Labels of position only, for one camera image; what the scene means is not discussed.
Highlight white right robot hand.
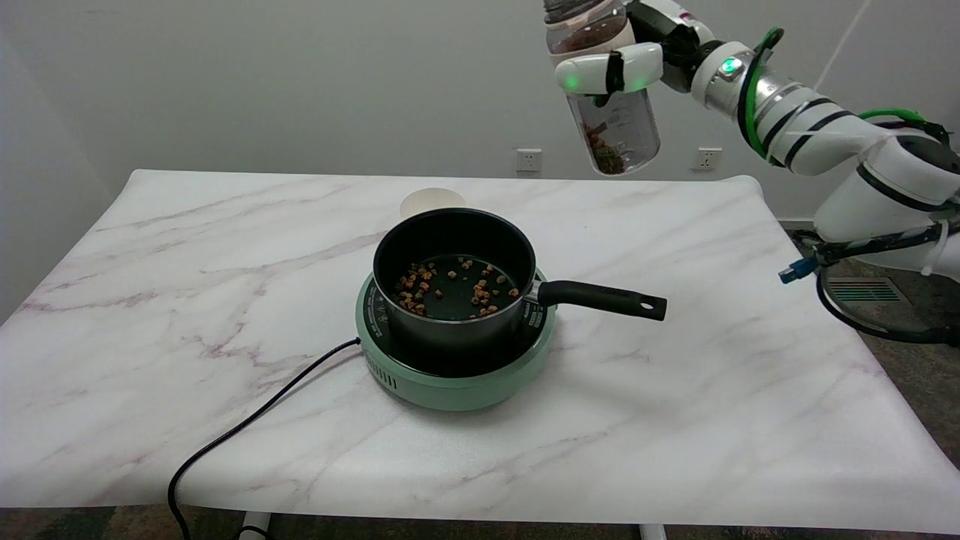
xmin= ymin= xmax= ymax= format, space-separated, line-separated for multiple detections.
xmin=553 ymin=0 xmax=721 ymax=98

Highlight clear bottle with brown food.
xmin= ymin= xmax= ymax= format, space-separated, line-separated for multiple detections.
xmin=543 ymin=0 xmax=662 ymax=176

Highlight cream round lid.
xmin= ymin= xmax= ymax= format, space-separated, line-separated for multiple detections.
xmin=399 ymin=187 xmax=467 ymax=221

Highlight brown food pieces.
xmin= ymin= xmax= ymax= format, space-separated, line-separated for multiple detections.
xmin=393 ymin=259 xmax=521 ymax=317

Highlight floor vent grille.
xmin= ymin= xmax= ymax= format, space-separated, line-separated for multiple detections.
xmin=825 ymin=276 xmax=912 ymax=305

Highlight green induction cooker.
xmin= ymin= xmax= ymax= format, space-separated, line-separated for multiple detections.
xmin=355 ymin=266 xmax=557 ymax=412

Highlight green robot cable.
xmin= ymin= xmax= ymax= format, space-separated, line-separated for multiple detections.
xmin=739 ymin=28 xmax=931 ymax=160

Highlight black saucepan with handle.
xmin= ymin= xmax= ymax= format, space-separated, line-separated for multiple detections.
xmin=372 ymin=208 xmax=668 ymax=350

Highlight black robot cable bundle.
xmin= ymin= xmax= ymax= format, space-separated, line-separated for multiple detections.
xmin=791 ymin=221 xmax=960 ymax=346

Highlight black power cable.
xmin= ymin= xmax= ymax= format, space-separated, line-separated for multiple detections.
xmin=166 ymin=337 xmax=362 ymax=540

